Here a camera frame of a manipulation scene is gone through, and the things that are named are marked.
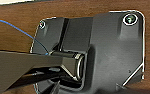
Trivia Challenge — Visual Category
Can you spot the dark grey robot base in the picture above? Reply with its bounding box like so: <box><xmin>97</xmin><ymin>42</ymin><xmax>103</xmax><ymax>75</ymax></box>
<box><xmin>30</xmin><ymin>10</ymin><xmax>148</xmax><ymax>94</ymax></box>

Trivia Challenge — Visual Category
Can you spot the thin blue cable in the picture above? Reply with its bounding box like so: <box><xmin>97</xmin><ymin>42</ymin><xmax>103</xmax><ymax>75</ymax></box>
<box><xmin>0</xmin><ymin>18</ymin><xmax>50</xmax><ymax>56</ymax></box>

